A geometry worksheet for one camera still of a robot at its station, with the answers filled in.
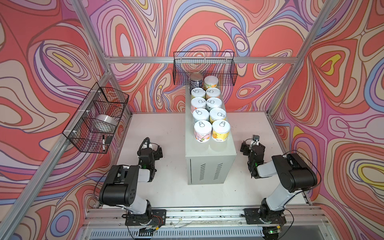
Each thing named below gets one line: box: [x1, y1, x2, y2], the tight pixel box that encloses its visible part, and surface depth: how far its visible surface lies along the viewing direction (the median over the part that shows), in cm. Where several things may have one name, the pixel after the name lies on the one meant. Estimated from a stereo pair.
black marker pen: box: [102, 134, 106, 152], surface depth 73 cm
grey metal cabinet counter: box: [185, 85, 237, 185], surface depth 66 cm
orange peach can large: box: [203, 75, 219, 91], surface depth 78 cm
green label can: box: [191, 87, 206, 98], surface depth 76 cm
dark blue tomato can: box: [189, 72, 203, 95], surface depth 77 cm
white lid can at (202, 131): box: [194, 120, 213, 143], surface depth 61 cm
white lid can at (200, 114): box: [192, 108, 210, 124], surface depth 66 cm
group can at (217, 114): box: [209, 107, 227, 125], surface depth 66 cm
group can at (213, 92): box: [206, 87, 221, 98], surface depth 75 cm
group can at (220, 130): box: [212, 119, 231, 143], surface depth 61 cm
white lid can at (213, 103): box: [205, 97, 223, 111], surface depth 70 cm
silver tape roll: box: [95, 114, 118, 127], surface depth 75 cm
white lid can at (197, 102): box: [190, 97, 207, 114], surface depth 71 cm
